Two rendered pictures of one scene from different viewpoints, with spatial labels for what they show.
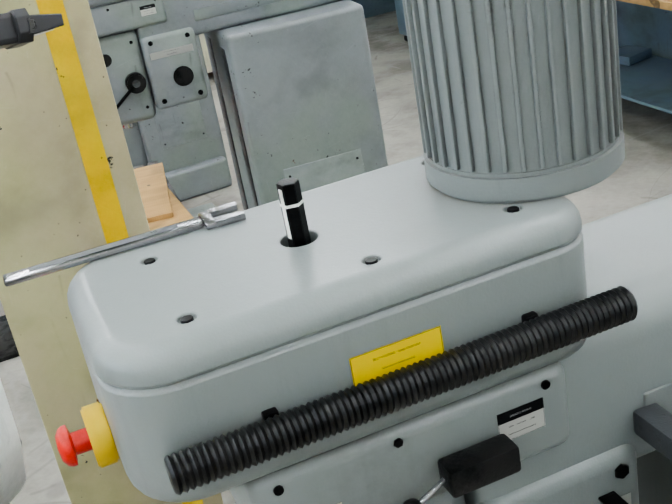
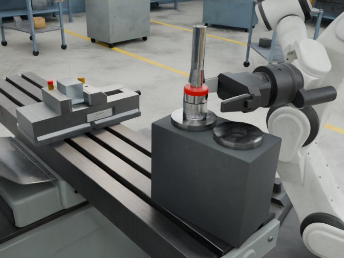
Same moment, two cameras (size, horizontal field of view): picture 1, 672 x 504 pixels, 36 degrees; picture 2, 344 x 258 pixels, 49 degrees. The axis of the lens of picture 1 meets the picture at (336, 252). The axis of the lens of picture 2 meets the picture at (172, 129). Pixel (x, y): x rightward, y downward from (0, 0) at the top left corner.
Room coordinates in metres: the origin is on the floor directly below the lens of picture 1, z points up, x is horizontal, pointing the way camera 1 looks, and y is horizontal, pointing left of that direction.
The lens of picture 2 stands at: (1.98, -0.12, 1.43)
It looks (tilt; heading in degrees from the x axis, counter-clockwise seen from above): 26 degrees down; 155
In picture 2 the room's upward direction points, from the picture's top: 2 degrees clockwise
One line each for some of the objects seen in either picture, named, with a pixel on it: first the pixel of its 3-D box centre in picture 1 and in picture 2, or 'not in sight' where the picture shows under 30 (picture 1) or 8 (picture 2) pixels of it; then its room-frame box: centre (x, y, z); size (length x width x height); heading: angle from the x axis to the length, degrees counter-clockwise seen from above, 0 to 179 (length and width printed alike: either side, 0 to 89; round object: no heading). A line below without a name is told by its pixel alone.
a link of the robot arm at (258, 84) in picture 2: not in sight; (255, 89); (1.38, 0.34, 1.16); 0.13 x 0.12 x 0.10; 3
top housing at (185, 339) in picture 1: (327, 306); not in sight; (0.90, 0.02, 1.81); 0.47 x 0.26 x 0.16; 108
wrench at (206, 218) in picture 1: (125, 244); not in sight; (0.95, 0.21, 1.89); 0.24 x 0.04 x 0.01; 107
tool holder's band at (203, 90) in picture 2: not in sight; (195, 89); (1.39, 0.20, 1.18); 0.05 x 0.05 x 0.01
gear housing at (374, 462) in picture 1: (373, 406); not in sight; (0.91, -0.01, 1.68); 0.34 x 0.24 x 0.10; 108
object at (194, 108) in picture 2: not in sight; (195, 104); (1.39, 0.20, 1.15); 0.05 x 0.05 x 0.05
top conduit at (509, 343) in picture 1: (413, 381); not in sight; (0.77, -0.05, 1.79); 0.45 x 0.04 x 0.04; 108
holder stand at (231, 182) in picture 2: not in sight; (211, 168); (1.43, 0.22, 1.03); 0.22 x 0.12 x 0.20; 26
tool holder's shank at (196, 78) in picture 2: not in sight; (197, 57); (1.39, 0.20, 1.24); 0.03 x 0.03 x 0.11
